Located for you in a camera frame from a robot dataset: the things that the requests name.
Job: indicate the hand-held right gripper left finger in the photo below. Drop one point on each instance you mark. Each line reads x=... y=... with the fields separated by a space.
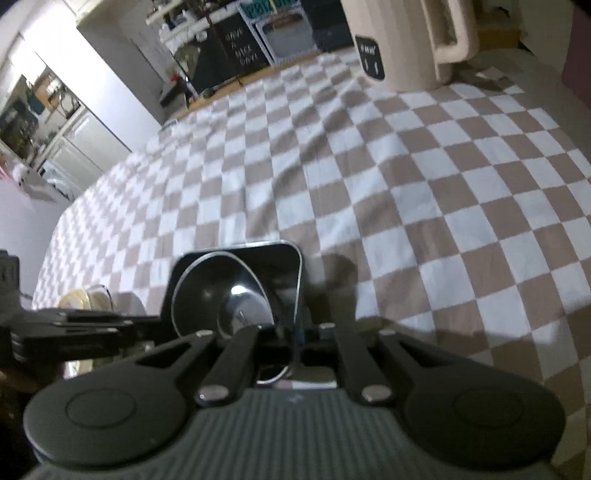
x=231 y=364

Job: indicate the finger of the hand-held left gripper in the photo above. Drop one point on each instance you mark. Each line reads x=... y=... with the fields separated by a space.
x=111 y=316
x=83 y=339

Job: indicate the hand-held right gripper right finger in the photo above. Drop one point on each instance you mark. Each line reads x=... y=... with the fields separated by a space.
x=351 y=360

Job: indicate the small round steel bowl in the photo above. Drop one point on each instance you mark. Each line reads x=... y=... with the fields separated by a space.
x=217 y=300

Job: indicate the large rectangular steel container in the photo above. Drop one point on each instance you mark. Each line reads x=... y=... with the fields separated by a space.
x=281 y=277

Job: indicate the brown white checkered tablecloth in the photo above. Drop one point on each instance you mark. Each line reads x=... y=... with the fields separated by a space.
x=369 y=194

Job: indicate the white kitchen base cabinet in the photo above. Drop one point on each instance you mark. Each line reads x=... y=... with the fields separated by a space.
x=78 y=138

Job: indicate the black lettered sign board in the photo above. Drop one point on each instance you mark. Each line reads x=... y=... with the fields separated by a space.
x=231 y=50

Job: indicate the cream electric kettle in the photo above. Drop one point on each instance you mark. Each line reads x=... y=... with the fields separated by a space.
x=401 y=41

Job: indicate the white storage box teal sign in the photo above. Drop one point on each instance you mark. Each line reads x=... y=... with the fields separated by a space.
x=281 y=30

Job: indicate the dark blue sofa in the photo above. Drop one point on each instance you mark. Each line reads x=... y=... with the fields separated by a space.
x=328 y=25

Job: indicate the maroon cushion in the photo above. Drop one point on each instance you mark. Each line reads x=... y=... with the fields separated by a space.
x=577 y=50

